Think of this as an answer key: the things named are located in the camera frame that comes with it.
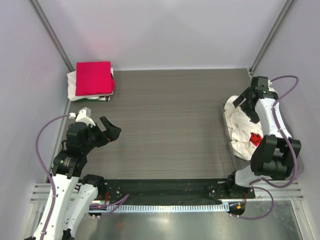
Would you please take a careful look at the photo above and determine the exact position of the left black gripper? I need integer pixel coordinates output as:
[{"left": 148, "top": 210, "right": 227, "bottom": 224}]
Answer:
[{"left": 82, "top": 115, "right": 121, "bottom": 153}]

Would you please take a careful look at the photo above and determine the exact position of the white Coca-Cola t-shirt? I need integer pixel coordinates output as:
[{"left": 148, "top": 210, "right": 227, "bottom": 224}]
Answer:
[{"left": 223, "top": 95, "right": 264, "bottom": 161}]

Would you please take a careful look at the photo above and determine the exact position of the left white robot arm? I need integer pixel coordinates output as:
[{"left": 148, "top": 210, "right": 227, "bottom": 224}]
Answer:
[{"left": 29, "top": 114, "right": 122, "bottom": 240}]

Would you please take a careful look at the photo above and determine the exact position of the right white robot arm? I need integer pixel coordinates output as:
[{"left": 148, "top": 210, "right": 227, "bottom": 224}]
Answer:
[{"left": 225, "top": 76, "right": 302, "bottom": 198}]

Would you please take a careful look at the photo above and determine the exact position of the folded green t-shirt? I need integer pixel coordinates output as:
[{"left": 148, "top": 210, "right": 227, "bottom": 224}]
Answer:
[{"left": 78, "top": 95, "right": 111, "bottom": 102}]

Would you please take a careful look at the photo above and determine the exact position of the folded pink t-shirt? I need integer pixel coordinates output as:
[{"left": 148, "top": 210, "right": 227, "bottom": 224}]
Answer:
[{"left": 75, "top": 61, "right": 116, "bottom": 96}]

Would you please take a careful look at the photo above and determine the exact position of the clear plastic bin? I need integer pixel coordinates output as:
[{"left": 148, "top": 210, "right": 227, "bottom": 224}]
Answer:
[{"left": 219, "top": 98, "right": 305, "bottom": 180}]

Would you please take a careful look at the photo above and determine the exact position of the folded white t-shirt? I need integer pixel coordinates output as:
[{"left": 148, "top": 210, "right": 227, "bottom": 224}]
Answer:
[{"left": 67, "top": 70, "right": 114, "bottom": 102}]

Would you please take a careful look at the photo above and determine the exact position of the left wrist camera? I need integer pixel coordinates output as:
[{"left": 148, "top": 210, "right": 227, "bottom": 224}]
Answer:
[{"left": 75, "top": 107, "right": 96, "bottom": 126}]

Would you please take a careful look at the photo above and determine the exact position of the white slotted cable duct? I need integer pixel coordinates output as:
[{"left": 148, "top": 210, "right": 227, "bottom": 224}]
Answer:
[{"left": 88, "top": 202, "right": 230, "bottom": 214}]

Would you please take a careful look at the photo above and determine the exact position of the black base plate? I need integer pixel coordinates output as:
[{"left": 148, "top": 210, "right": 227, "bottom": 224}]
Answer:
[{"left": 104, "top": 178, "right": 256, "bottom": 201}]

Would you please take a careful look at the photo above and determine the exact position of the aluminium front rail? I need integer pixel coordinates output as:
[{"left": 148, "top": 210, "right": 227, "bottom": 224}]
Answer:
[{"left": 30, "top": 181, "right": 305, "bottom": 204}]

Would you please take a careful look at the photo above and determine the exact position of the right aluminium frame post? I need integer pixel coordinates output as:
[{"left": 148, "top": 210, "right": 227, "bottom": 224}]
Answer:
[{"left": 248, "top": 0, "right": 296, "bottom": 77}]

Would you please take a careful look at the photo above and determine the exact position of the aluminium frame post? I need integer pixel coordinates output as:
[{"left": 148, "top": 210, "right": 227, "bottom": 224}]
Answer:
[
  {"left": 28, "top": 0, "right": 75, "bottom": 72},
  {"left": 248, "top": 0, "right": 296, "bottom": 77}
]

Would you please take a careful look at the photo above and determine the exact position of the left aluminium frame post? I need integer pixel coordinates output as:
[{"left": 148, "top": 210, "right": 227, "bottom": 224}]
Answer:
[{"left": 28, "top": 0, "right": 75, "bottom": 72}]

